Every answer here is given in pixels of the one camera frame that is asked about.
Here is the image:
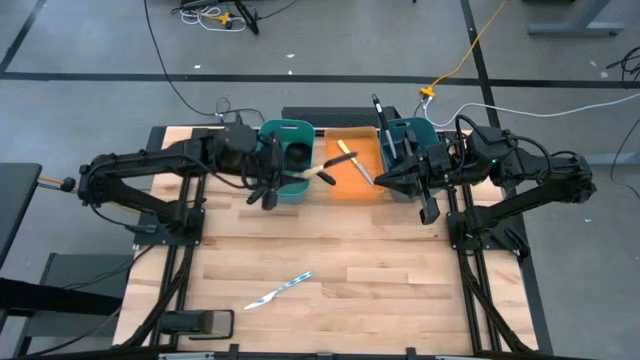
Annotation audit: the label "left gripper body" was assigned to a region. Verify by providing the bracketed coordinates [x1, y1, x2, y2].
[244, 133, 289, 211]

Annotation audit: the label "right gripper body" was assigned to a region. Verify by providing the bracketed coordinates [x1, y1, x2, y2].
[398, 129, 455, 226]

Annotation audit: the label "cream-handled table knife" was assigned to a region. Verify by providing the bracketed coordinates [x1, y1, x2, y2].
[335, 138, 377, 187]
[291, 151, 360, 181]

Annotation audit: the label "black ladle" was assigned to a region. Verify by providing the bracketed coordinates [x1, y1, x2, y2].
[287, 142, 338, 187]

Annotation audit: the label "teal-white patterned handle knife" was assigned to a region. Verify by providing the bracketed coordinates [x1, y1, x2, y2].
[243, 270, 314, 312]

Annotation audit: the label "teal plastic bin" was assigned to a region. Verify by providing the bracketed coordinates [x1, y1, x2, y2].
[257, 118, 316, 205]

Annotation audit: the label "blue plastic bin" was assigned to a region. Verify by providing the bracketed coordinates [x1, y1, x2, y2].
[379, 117, 454, 204]

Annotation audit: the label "orange plastic tray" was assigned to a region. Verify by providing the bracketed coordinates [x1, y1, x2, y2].
[323, 127, 389, 201]

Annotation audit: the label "black ribbed mat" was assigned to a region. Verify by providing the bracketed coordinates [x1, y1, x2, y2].
[281, 105, 401, 129]

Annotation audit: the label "black tripod legs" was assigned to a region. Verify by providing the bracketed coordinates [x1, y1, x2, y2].
[232, 0, 261, 36]

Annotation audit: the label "black box device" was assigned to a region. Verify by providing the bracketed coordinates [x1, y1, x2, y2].
[159, 308, 236, 341]

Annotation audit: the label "black bench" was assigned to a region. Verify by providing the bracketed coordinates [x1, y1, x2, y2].
[0, 252, 132, 351]

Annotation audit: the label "black side table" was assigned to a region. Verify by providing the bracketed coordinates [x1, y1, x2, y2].
[0, 162, 44, 269]

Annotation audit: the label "black frame rail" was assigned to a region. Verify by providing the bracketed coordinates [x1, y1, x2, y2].
[0, 347, 591, 360]
[119, 164, 207, 351]
[444, 164, 554, 356]

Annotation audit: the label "white floor cable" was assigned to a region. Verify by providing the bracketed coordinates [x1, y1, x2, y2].
[424, 92, 640, 129]

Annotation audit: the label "black floor cable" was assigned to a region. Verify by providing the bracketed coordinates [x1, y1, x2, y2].
[605, 45, 640, 81]
[143, 0, 266, 124]
[610, 117, 640, 187]

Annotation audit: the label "white cable bundle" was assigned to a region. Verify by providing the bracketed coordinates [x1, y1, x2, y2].
[178, 4, 249, 34]

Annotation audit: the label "yellow cable with black knob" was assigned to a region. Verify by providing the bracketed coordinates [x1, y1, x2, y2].
[37, 174, 79, 194]

